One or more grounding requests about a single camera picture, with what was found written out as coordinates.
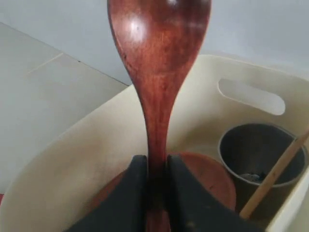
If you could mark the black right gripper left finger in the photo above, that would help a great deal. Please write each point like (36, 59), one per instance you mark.
(124, 208)

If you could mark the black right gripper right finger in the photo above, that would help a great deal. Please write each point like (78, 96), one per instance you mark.
(191, 208)

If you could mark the brown wooden plate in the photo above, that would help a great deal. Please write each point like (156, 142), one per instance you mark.
(210, 173)

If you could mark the stainless steel cup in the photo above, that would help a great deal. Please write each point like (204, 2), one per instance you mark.
(249, 151)

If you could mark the wooden chopstick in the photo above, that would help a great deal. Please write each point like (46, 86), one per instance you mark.
(273, 175)

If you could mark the dark wooden spoon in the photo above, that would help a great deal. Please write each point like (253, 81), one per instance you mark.
(158, 42)

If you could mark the cream plastic bin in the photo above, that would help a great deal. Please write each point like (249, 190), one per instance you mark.
(52, 192)

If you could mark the red scalloped table cloth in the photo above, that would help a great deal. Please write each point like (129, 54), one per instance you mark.
(1, 197)

